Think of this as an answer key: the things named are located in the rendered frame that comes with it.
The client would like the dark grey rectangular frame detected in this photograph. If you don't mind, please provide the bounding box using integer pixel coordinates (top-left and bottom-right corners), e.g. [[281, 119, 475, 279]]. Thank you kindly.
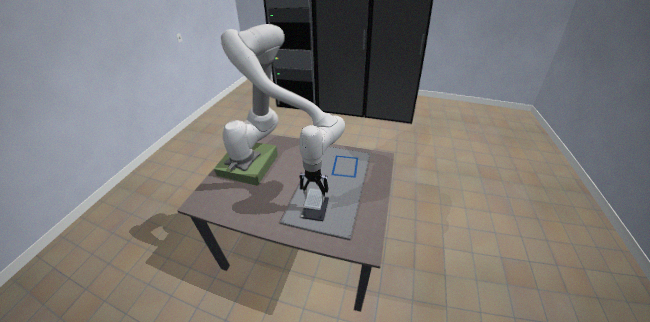
[[301, 197, 329, 221]]

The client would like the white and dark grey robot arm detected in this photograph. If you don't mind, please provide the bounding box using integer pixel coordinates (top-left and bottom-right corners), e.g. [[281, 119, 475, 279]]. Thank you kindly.
[[221, 24, 345, 172]]

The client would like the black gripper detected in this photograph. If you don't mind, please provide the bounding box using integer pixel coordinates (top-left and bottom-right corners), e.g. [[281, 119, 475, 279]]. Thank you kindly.
[[299, 169, 329, 202]]

